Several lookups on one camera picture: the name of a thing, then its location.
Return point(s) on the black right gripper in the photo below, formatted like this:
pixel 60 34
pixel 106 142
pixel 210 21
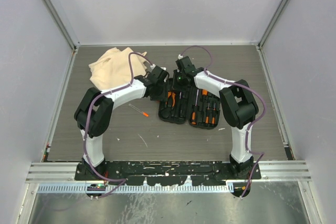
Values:
pixel 175 86

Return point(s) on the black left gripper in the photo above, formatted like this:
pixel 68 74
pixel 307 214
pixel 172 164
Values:
pixel 163 96

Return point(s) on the orange black needle-nose pliers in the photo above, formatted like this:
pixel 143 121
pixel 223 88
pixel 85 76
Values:
pixel 170 99

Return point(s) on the thin orange-tip screwdriver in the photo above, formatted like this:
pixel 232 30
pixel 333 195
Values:
pixel 138 110

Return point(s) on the thin orange tip screwdriver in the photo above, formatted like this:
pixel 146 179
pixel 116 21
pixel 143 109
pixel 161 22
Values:
pixel 194 110

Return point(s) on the black plastic tool case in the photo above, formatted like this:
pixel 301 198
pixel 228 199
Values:
pixel 171 114

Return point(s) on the small orange black screwdriver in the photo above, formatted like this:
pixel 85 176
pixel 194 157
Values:
pixel 207 115

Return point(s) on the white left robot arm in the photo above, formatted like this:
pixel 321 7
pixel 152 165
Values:
pixel 94 112

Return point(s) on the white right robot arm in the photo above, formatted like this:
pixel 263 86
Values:
pixel 238 106

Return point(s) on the beige cloth bag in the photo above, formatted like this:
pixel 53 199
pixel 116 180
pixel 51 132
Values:
pixel 112 68

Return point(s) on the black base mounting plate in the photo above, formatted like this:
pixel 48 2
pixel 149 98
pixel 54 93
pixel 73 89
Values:
pixel 136 173

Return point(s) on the aluminium front rail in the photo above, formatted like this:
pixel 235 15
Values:
pixel 279 171

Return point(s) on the perforated cable tray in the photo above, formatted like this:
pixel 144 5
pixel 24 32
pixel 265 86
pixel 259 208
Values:
pixel 125 189

